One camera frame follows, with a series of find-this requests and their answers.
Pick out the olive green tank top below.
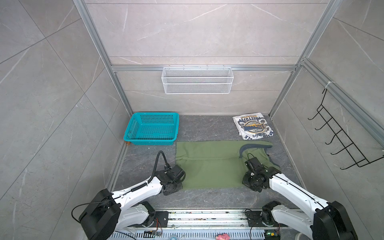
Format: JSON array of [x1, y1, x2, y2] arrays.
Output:
[[176, 141, 281, 190]]

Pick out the white navy-trimmed tank top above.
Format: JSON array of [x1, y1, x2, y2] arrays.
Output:
[[233, 113, 274, 141]]

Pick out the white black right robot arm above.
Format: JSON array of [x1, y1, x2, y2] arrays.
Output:
[[243, 167, 358, 240]]

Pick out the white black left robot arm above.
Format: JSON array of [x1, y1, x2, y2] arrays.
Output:
[[73, 151, 186, 240]]

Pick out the teal plastic basket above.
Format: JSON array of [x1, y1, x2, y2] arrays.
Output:
[[124, 112, 180, 146]]

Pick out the green circuit board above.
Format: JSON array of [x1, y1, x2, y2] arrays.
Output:
[[265, 230, 281, 240]]

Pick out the pink small object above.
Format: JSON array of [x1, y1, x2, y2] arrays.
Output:
[[216, 234, 231, 240]]

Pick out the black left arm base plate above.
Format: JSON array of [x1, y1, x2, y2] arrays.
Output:
[[148, 211, 170, 228]]

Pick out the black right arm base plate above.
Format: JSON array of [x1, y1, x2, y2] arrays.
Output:
[[244, 209, 288, 228]]

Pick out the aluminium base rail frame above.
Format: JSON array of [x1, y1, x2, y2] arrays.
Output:
[[110, 209, 307, 240]]

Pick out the white wire mesh shelf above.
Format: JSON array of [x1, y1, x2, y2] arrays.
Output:
[[161, 67, 234, 95]]

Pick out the black wire hook rack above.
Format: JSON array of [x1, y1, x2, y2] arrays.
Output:
[[308, 89, 384, 171]]

